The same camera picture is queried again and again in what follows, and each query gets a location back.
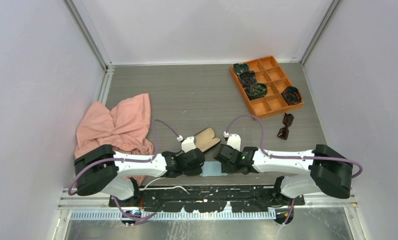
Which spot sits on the light blue cleaning cloth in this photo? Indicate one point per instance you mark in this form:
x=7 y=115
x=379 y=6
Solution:
x=212 y=169

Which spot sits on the rolled dark belt top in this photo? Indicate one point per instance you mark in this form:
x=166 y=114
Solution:
x=240 y=68

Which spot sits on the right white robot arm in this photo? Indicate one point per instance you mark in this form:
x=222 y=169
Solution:
x=319 y=170

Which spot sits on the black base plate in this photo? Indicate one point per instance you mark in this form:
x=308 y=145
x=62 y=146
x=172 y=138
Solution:
x=206 y=199

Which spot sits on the rolled dark belt right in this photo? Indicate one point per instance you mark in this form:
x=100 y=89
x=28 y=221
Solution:
x=291 y=95

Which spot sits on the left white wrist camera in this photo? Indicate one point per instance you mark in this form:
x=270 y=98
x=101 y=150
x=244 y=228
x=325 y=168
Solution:
x=187 y=143

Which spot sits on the black glasses case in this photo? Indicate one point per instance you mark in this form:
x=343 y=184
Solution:
x=206 y=140

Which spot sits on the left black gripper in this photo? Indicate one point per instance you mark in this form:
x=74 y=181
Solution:
x=197 y=171

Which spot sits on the brown tortoise sunglasses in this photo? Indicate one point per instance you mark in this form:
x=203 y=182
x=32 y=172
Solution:
x=287 y=122

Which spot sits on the rolled dark belt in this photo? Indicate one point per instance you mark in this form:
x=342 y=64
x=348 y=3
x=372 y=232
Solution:
x=291 y=95
x=247 y=78
x=256 y=91
x=240 y=68

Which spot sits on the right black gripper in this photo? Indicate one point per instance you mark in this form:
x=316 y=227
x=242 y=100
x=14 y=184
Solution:
x=225 y=169

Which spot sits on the slotted cable duct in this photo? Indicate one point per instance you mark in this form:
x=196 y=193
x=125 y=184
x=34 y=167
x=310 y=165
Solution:
x=110 y=215

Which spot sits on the pink cloth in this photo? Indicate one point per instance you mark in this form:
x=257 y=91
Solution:
x=124 y=127

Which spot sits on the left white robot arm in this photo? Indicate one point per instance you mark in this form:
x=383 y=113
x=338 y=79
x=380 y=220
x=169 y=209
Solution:
x=103 y=170

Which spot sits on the orange compartment tray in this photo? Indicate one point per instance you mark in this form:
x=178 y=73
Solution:
x=269 y=72

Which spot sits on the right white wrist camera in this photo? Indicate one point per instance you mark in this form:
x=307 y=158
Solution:
x=232 y=140

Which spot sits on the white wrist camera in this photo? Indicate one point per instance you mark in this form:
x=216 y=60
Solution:
x=187 y=143
x=232 y=140

